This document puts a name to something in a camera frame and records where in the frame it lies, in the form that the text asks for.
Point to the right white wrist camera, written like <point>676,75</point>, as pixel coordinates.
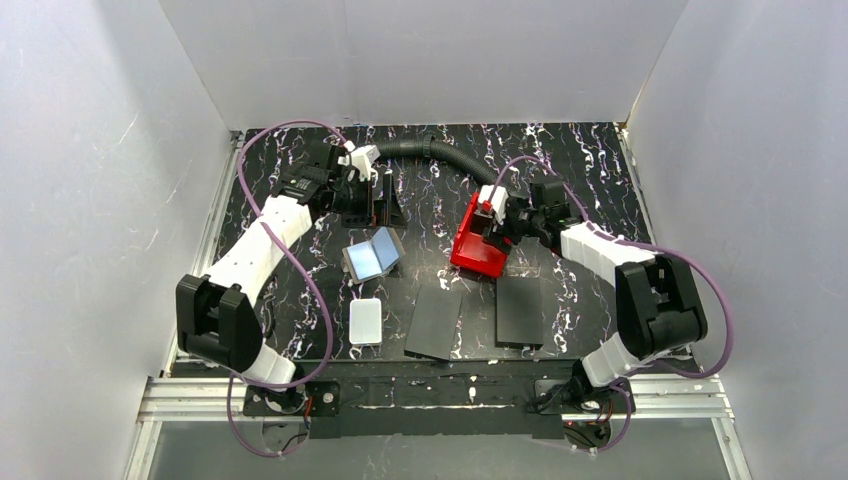
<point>492,200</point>

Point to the black card left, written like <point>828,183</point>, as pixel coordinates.
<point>433,324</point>

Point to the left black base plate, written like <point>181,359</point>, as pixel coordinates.
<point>315,399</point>

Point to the black card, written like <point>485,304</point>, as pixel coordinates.
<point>433,324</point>
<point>518,313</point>

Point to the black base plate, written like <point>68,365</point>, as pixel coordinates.
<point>315,399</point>
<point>557,397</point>

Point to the red plastic tray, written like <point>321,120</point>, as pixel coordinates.
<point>470,251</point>

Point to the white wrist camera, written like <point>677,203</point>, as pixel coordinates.
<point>361,158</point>
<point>492,200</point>

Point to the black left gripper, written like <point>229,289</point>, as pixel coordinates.
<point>366,198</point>

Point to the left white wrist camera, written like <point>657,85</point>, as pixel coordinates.
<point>361,158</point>

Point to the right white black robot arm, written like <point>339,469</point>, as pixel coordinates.
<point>657,305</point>

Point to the black card right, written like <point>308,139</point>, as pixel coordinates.
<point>518,313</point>

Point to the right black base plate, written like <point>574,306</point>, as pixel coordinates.
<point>557,397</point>

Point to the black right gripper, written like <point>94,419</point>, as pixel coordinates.
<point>502,232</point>

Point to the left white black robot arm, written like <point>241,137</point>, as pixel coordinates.
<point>215,310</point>

